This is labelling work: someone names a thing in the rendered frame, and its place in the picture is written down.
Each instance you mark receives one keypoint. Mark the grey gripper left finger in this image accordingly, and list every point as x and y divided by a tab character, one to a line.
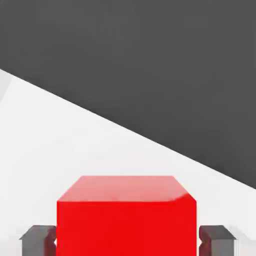
34	243

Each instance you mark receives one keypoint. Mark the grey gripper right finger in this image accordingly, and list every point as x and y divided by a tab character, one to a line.
220	243

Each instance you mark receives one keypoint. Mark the small red cube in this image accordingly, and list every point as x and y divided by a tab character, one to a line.
126	220

